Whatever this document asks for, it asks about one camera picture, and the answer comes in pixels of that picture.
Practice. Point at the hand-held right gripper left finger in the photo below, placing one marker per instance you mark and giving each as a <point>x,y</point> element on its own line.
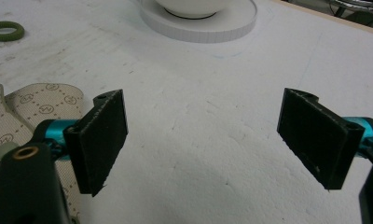
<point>97,146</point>

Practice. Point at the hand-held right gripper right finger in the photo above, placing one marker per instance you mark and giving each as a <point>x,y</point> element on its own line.
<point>318,140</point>

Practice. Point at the metal stand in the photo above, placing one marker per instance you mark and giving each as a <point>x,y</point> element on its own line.
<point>358,7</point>

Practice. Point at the white round base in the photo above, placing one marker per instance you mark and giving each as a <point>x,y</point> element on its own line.
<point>206,26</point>

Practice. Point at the white bowl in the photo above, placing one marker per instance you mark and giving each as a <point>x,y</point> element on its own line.
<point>190,7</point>

